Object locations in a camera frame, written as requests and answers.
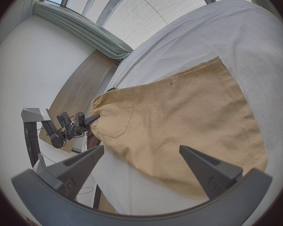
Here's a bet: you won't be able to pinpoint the blue-green curtain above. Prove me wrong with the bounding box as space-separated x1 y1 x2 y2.
33 1 134 61

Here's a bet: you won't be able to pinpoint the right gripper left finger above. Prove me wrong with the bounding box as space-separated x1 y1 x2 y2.
38 145 105 202

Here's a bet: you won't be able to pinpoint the bed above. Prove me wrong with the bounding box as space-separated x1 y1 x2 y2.
39 0 283 215

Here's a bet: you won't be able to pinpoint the tan shorts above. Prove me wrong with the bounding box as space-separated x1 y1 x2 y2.
91 57 268 197

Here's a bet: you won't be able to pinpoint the window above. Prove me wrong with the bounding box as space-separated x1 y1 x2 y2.
44 0 269 52

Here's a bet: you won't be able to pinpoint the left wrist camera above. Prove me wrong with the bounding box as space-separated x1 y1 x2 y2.
57 113 72 126

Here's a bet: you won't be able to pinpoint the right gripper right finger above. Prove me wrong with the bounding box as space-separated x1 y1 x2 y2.
179 145 243 200

